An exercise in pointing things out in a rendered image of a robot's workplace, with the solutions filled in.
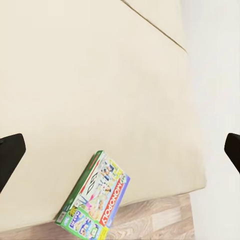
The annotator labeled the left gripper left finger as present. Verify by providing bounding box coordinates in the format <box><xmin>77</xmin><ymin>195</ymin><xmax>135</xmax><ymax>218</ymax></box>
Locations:
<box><xmin>0</xmin><ymin>133</ymin><xmax>26</xmax><ymax>193</ymax></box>

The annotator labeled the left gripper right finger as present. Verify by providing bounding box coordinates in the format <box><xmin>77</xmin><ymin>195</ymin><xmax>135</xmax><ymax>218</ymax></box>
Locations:
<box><xmin>224</xmin><ymin>133</ymin><xmax>240</xmax><ymax>173</ymax></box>

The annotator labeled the board game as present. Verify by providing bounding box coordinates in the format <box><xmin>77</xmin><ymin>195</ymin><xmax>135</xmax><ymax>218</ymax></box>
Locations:
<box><xmin>55</xmin><ymin>150</ymin><xmax>131</xmax><ymax>240</ymax></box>

